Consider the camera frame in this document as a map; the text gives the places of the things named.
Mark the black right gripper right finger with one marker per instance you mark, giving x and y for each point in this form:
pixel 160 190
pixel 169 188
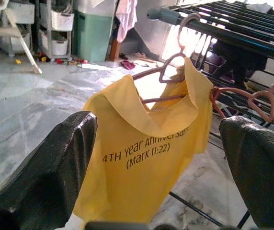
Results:
pixel 264 179

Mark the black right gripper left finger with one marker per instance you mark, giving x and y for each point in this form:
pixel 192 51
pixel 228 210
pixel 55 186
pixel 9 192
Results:
pixel 43 179

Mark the yellow printed shirt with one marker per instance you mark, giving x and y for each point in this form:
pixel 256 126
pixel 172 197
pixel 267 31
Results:
pixel 132 179

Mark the black cloth bundle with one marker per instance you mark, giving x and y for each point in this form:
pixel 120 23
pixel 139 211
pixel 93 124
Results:
pixel 242 62

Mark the maroon cloth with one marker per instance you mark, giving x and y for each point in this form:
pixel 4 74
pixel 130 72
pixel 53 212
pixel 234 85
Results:
pixel 128 64

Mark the black metal drying rack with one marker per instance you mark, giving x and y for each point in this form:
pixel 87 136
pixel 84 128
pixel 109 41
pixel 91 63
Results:
pixel 223 36

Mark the green storage bin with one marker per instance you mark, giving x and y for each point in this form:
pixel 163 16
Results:
pixel 94 38

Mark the white drawer cart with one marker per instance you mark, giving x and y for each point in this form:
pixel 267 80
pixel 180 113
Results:
pixel 60 21

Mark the pink hanging towel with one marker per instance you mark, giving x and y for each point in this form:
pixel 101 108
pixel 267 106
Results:
pixel 125 21

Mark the brown wooden post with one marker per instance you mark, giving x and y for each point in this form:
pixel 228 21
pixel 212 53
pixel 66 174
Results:
pixel 114 50

